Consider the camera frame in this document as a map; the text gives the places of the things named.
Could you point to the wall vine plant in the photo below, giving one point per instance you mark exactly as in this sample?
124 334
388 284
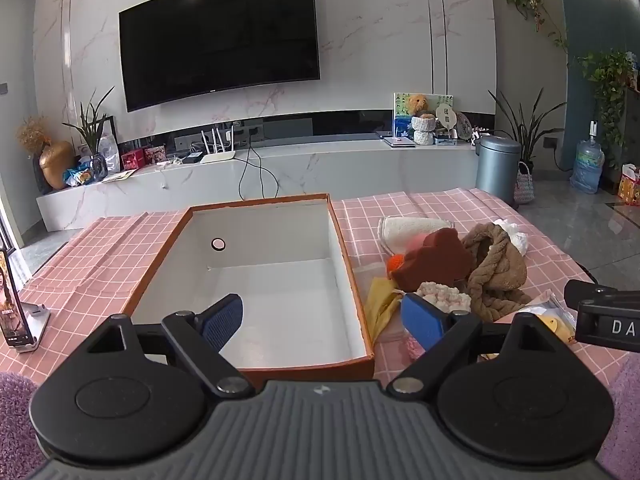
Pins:
535 10

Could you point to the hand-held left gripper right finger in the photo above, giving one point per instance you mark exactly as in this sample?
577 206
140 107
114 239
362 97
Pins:
422 322

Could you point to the small orange pompom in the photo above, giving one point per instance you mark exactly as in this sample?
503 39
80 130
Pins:
395 262

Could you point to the gold acorn vase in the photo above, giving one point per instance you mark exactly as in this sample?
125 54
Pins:
57 165

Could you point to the bagged yellow plush toy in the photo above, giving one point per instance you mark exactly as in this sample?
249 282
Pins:
550 324

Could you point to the orange cardboard box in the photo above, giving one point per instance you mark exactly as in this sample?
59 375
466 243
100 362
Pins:
280 280

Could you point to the brown plush headband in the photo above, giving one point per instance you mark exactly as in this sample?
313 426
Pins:
495 272

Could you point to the small black box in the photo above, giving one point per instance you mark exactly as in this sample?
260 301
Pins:
192 158

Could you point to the woven basket bag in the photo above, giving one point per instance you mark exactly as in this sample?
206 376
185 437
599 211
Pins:
524 187

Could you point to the hanging ivy plant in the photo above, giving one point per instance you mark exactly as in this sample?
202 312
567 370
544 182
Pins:
607 80

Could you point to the blue water jug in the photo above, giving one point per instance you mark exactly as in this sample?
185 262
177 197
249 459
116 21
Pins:
587 167

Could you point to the brown teddy bear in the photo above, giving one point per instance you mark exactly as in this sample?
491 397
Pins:
417 103

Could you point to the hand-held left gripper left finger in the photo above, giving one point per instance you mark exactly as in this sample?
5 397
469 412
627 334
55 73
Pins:
224 322

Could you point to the small cow figurine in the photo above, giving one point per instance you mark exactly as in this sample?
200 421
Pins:
481 136

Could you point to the white marble tv console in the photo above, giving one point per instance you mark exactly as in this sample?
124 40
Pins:
325 170

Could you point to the yellow cloth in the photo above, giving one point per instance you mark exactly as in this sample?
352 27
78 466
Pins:
382 305

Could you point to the tan envelope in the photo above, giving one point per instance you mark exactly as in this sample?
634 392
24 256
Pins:
119 175

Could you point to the white round hand fan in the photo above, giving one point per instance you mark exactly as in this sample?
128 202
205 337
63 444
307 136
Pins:
445 115

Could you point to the silver phone stand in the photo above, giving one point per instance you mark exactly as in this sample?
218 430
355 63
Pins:
32 330

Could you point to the smartphone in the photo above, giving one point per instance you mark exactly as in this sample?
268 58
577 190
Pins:
9 300

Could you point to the silver laptop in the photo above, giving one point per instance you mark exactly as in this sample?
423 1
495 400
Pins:
399 141

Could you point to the decorative plate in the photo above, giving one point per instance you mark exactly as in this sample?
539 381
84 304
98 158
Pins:
464 125

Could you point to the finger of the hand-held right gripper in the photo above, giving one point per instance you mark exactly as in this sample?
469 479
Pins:
587 290

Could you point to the white knitted pot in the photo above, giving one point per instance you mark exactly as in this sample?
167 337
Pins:
424 130

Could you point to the brown flower-shaped sponge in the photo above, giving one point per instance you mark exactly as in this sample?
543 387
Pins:
430 260

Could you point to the dried flower bunch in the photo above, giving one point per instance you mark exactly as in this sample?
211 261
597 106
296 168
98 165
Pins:
32 132

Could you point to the grey metal trash can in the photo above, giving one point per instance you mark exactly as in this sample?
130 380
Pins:
497 170

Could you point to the green plant in glass vase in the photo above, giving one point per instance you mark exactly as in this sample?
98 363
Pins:
95 160

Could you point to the white router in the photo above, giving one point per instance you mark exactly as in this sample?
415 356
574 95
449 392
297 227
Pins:
217 156

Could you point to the red gift bag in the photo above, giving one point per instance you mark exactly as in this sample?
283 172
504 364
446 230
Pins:
629 187

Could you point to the black curved television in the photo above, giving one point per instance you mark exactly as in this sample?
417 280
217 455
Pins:
220 40

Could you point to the blue snack bag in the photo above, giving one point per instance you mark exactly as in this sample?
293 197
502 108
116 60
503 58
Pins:
77 176

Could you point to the white fleece pad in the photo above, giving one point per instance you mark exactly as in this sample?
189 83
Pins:
405 232

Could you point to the long-leaf potted plant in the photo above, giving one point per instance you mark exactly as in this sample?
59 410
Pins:
527 130

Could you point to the pink checked tablecloth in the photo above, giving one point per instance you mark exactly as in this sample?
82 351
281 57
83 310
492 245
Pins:
100 250

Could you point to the white fluffy plush item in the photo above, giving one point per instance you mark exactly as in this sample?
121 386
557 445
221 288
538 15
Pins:
512 235

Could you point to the pink and white knitted hat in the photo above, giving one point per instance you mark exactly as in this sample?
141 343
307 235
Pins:
445 297

